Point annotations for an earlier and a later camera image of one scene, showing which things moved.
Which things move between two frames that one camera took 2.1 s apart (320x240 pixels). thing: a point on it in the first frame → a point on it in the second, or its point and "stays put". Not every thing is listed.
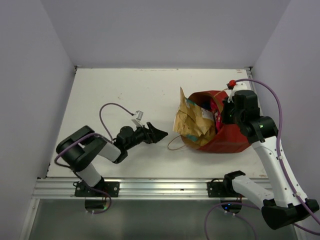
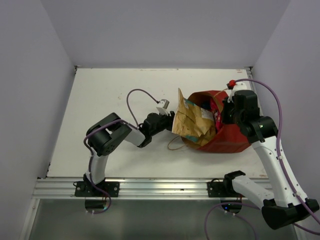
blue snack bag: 206,104 stays put
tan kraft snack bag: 196,124 stays put
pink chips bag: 217,114 stays put
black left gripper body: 140,135 → 165,122
